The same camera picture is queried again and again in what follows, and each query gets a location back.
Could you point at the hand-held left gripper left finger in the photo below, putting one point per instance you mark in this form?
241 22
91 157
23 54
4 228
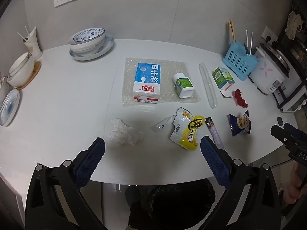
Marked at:
94 158

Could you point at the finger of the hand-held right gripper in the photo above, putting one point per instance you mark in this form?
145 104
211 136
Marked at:
295 130
279 133

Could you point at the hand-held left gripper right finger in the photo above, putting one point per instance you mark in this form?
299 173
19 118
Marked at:
213 158

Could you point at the red mesh net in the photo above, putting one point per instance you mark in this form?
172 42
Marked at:
238 95

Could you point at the bin with black bag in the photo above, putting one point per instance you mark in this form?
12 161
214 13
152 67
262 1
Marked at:
179 203

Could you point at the clear plastic tube case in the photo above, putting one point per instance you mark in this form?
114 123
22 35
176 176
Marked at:
208 86

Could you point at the blue white milk carton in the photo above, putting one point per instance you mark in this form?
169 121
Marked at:
147 81

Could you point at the clear bubble wrap sheet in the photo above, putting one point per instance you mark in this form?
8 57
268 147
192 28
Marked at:
172 64

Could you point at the person's right hand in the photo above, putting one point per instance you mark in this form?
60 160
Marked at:
291 186

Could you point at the purple stick sachet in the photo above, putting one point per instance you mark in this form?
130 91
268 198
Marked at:
214 131

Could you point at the yellow white snack wrapper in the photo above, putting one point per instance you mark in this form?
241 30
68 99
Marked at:
187 129

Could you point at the crumpled white tissue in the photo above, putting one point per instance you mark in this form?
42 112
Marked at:
123 131

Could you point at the dark blue snack packet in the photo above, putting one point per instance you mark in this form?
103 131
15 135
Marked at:
239 123

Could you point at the white rice cooker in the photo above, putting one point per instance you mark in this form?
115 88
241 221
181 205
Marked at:
266 74

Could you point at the small torn white wrapper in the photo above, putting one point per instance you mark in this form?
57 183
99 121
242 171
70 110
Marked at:
162 124

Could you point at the black kitchen rack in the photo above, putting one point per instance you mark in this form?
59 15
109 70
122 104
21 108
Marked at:
296 62

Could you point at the small green carton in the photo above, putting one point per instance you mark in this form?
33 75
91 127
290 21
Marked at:
223 77

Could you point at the white pill bottle green label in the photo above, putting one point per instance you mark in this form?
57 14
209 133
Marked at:
183 85

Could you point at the blue perforated utensil holder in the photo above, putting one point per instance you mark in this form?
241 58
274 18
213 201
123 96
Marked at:
239 60

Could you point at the white plastic stick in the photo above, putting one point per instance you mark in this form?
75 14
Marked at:
246 39
250 43

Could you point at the blue striped plate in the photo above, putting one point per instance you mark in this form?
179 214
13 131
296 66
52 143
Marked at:
9 106

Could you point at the cream mesh bag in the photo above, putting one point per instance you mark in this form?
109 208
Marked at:
293 25

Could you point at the white bowl red rim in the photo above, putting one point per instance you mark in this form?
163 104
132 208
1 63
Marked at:
87 50

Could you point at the plain white bowl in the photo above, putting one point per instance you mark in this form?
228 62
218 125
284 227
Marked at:
21 64
19 80

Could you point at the floral blue white plate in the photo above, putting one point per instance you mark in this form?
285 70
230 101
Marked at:
106 46

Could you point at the wooden chopstick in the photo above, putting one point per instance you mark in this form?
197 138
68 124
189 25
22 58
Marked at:
233 30
230 30

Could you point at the floral blue rimmed bowl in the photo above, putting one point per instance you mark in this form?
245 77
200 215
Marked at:
87 36

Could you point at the white paper cup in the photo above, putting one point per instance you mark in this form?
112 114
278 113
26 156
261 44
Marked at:
32 45

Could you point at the thin white stirrer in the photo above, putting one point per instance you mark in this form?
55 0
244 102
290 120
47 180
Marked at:
21 36
27 32

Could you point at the wall socket with black plug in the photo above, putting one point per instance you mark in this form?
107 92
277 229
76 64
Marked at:
269 34

